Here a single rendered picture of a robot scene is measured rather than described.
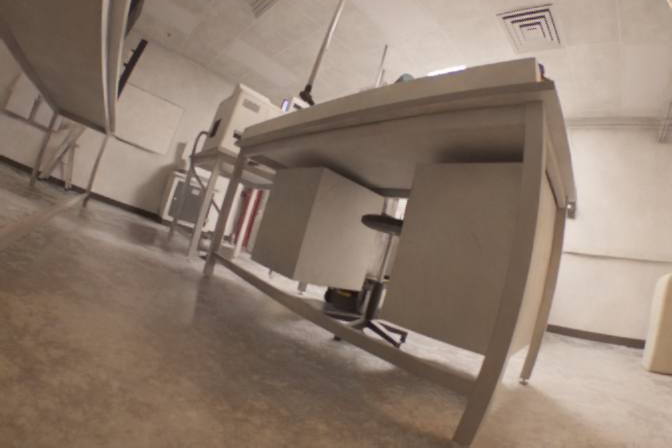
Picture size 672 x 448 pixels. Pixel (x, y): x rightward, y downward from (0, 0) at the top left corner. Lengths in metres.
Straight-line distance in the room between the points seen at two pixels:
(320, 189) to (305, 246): 0.31
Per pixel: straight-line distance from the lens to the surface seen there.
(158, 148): 5.34
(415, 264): 1.10
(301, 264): 1.59
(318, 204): 1.60
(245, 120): 2.53
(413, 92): 1.00
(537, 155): 0.76
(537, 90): 0.81
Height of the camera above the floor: 0.40
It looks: 10 degrees up
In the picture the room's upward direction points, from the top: 15 degrees clockwise
